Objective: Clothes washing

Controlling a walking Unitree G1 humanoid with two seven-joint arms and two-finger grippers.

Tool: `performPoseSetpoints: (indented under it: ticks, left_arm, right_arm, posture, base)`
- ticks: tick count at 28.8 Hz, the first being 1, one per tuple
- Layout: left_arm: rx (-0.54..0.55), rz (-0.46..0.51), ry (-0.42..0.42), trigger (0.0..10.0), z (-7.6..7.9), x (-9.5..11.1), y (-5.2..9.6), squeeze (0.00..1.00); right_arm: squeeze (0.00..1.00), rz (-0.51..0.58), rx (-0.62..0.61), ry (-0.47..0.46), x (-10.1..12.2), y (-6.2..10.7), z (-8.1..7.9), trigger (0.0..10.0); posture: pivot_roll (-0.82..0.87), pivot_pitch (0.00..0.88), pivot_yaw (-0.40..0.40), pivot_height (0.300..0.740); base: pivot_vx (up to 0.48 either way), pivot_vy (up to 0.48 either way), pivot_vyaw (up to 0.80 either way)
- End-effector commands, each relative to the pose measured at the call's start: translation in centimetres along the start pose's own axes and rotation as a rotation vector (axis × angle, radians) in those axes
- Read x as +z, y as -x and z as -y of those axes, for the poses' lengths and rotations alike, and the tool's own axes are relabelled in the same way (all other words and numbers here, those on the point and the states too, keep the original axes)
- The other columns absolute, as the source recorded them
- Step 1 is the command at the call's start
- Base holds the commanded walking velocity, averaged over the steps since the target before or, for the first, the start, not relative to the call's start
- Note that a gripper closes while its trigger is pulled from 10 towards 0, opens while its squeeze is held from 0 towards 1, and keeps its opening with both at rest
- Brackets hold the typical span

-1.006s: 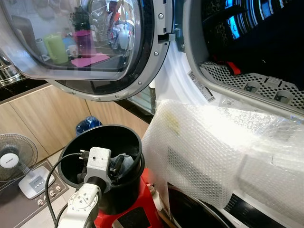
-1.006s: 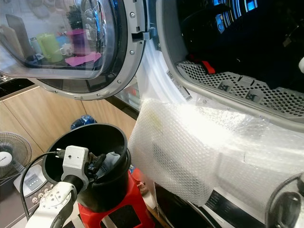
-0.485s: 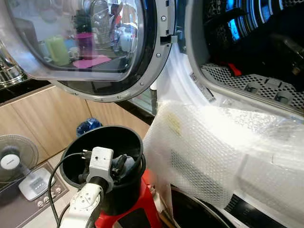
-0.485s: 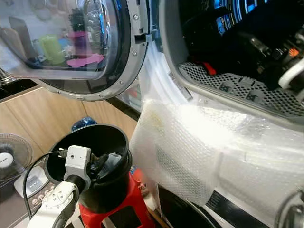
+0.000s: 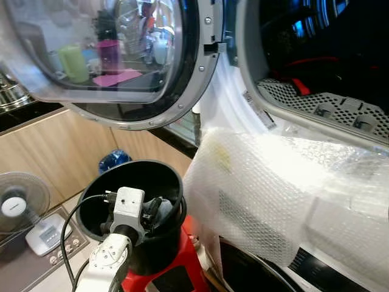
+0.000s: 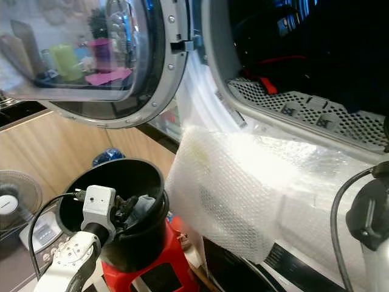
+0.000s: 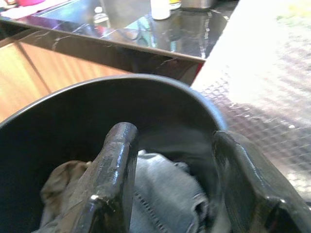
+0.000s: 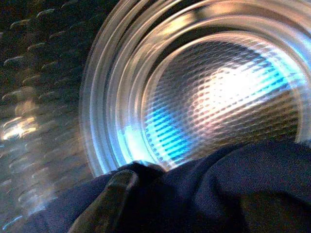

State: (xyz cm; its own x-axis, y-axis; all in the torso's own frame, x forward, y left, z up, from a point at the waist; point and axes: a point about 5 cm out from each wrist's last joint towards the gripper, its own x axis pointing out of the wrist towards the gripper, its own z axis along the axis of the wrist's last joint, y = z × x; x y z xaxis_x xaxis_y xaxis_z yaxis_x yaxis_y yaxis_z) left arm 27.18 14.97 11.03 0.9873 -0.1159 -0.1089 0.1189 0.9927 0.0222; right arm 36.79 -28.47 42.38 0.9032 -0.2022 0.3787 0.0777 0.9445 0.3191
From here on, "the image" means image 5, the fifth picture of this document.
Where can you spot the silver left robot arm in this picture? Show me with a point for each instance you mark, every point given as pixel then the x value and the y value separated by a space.
pixel 106 261

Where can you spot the grey electric fan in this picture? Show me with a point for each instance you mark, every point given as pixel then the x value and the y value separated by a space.
pixel 13 207

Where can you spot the clear bubble wrap sheet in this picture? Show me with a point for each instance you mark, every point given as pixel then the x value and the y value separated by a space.
pixel 273 182

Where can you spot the red plastic stool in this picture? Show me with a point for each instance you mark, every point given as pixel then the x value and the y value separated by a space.
pixel 182 267

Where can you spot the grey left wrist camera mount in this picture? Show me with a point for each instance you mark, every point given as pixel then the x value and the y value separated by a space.
pixel 129 204

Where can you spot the round glass washer door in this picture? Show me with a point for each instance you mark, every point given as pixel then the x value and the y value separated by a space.
pixel 140 91

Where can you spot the perforated grey lint filter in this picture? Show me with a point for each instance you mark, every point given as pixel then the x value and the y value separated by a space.
pixel 285 94

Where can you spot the white label sticker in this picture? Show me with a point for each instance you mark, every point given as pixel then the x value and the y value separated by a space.
pixel 260 112

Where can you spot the white fan base with panel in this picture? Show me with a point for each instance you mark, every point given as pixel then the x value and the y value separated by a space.
pixel 48 234

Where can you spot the blue plastic bag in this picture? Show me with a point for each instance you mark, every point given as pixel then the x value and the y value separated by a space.
pixel 114 161

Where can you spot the black garment with red trim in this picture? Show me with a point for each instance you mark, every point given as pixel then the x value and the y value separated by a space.
pixel 299 85

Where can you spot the steel washer drum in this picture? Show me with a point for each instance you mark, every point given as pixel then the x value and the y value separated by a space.
pixel 298 27

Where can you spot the black plastic bucket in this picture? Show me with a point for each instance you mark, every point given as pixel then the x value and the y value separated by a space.
pixel 152 176

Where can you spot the white washing machine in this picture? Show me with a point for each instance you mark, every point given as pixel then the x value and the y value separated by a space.
pixel 228 103

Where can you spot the grey garment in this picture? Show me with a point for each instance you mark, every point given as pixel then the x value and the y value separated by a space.
pixel 172 213

